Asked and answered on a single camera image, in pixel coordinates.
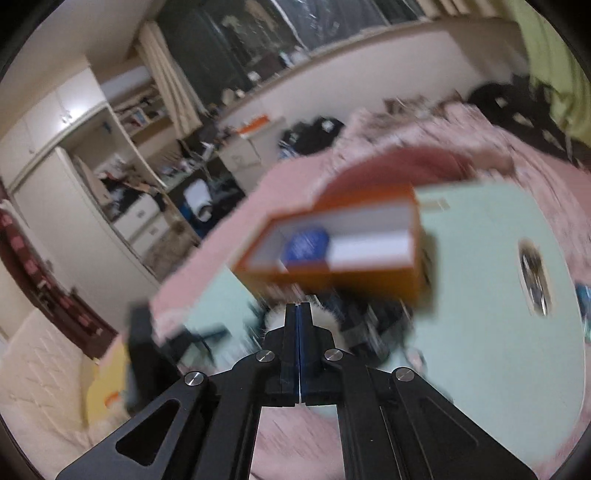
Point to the black leather pouch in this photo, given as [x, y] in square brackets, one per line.
[364, 323]

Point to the blue metal tin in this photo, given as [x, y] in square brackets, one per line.
[307, 247]

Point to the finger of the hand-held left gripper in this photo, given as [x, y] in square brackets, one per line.
[143, 355]

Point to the light green hanging garment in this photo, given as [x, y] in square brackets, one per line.
[554, 69]

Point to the black clothing heap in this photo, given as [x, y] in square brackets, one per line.
[512, 110]

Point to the cluttered white shelf unit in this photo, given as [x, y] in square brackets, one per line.
[138, 175]

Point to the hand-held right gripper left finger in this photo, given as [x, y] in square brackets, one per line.
[290, 360]

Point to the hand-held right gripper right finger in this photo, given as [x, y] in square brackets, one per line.
[310, 364]

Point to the orange cardboard box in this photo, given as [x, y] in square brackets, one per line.
[369, 281]

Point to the dark red patterned cloth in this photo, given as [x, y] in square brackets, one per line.
[41, 277]

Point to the mint green cartoon desktop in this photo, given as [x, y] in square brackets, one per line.
[485, 369]

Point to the cream quilted mattress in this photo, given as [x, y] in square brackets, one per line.
[41, 397]

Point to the white drawer cabinet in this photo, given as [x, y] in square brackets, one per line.
[249, 152]

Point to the white wardrobe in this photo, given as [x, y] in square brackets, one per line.
[55, 175]

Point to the white rolled mat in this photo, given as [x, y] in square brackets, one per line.
[197, 196]

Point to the beige curtain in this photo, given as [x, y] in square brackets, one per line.
[171, 83]

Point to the yellow cushion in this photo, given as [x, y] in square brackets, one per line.
[104, 383]

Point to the pink fluffy blanket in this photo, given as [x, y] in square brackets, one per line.
[508, 157]

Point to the black striped clothes pile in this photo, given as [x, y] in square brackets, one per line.
[309, 136]

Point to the white fur pompom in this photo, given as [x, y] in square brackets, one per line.
[273, 321]

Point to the dark glass window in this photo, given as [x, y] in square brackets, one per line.
[286, 37]

